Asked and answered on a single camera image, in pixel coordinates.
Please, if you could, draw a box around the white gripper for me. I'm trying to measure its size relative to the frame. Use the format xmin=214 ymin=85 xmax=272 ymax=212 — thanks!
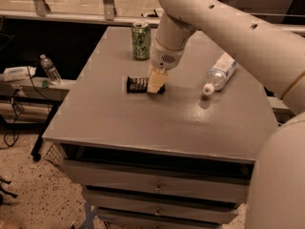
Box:
xmin=148 ymin=39 xmax=184 ymax=94

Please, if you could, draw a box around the black rxbar chocolate bar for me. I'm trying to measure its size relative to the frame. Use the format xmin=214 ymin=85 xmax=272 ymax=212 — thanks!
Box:
xmin=126 ymin=75 xmax=167 ymax=95

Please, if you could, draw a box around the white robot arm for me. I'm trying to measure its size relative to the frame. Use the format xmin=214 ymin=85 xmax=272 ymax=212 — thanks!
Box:
xmin=148 ymin=0 xmax=305 ymax=229

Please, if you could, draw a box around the green soda can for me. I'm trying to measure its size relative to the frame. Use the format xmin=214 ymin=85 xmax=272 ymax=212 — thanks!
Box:
xmin=132 ymin=20 xmax=151 ymax=60

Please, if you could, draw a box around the clear plastic water bottle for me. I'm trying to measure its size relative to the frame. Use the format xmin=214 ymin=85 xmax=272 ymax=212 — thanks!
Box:
xmin=202 ymin=52 xmax=236 ymax=96

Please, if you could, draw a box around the grey drawer cabinet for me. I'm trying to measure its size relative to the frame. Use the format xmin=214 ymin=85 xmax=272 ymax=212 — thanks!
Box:
xmin=44 ymin=27 xmax=277 ymax=229

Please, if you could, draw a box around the small background water bottle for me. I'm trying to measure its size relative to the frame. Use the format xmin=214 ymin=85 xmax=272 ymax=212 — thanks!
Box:
xmin=40 ymin=54 xmax=62 ymax=85

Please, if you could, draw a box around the low side bench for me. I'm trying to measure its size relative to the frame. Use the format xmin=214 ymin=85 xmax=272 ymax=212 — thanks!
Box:
xmin=0 ymin=77 xmax=75 ymax=161

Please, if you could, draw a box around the white wipes pack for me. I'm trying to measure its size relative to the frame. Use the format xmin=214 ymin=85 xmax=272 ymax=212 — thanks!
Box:
xmin=2 ymin=66 xmax=36 ymax=82

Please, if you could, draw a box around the metal window rail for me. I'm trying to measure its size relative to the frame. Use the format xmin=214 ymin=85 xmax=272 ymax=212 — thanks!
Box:
xmin=0 ymin=0 xmax=304 ymax=35

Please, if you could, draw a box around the black floor cable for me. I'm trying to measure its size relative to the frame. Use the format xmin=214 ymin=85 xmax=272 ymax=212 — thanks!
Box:
xmin=2 ymin=89 xmax=22 ymax=149

